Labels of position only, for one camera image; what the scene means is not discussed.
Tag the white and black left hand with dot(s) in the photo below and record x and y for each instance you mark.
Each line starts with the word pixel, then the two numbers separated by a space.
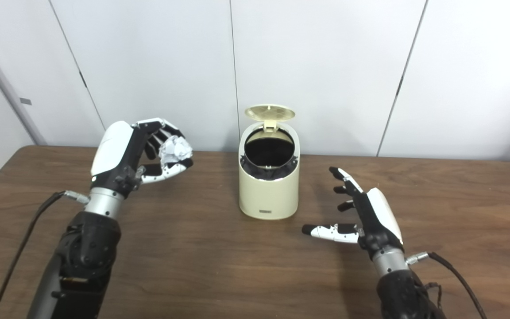
pixel 113 150

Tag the white and black right hand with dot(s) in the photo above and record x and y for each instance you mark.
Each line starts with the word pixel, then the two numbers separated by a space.
pixel 376 217

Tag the white paper ball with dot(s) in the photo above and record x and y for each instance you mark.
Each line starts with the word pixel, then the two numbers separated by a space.
pixel 175 149

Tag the cream round bin lid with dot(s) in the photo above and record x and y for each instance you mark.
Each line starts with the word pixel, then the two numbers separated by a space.
pixel 269 112

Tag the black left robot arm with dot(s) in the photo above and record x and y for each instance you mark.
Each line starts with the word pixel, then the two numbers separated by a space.
pixel 86 252

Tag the cream-colored bin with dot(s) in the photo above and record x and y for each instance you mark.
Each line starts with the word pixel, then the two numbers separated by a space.
pixel 268 197

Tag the black bin liner bag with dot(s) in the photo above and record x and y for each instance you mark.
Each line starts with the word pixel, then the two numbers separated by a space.
pixel 268 153

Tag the small grey wall tag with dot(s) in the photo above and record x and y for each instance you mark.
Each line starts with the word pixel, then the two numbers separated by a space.
pixel 25 101

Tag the grey wall trim strip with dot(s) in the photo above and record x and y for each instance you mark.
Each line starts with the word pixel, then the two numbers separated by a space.
pixel 2 84

